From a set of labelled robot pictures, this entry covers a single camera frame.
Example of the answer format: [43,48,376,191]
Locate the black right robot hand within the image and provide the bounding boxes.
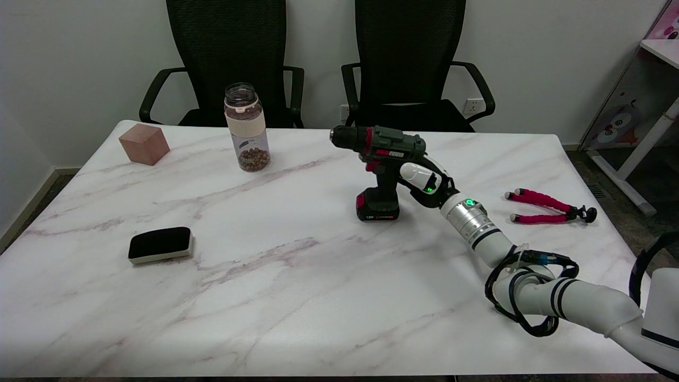
[398,153,460,209]

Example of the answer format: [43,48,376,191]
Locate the green red power screwdriver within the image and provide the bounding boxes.
[329,125,426,222]

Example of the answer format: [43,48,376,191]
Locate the red flexible mini tripod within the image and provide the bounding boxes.
[504,188,598,225]

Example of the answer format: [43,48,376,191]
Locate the black mesh office chair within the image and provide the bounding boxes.
[139,0,306,129]
[341,0,496,133]

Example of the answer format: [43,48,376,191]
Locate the clear jar with nuts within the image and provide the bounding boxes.
[224,83,272,172]

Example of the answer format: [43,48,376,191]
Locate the white desk with cartoon panel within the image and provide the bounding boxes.
[578,0,679,216]

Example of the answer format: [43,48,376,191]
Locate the black white board eraser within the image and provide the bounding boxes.
[128,227,194,265]

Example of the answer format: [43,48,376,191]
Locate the pink wooden cube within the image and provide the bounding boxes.
[118,124,171,167]

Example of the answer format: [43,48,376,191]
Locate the pink box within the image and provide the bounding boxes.
[649,0,679,41]

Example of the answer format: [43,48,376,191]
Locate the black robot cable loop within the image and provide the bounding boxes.
[628,231,679,307]
[484,246,580,338]

